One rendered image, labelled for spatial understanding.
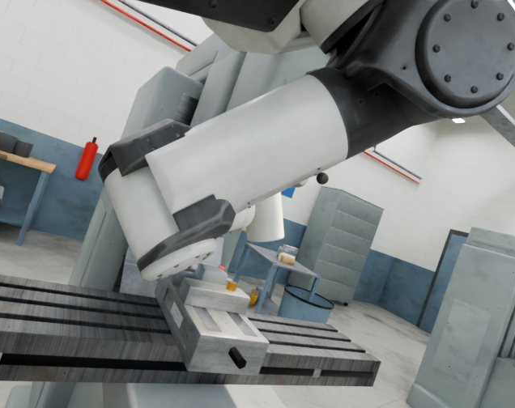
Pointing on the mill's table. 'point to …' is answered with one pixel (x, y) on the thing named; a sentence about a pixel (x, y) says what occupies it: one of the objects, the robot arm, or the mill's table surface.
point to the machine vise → (209, 332)
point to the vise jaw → (212, 296)
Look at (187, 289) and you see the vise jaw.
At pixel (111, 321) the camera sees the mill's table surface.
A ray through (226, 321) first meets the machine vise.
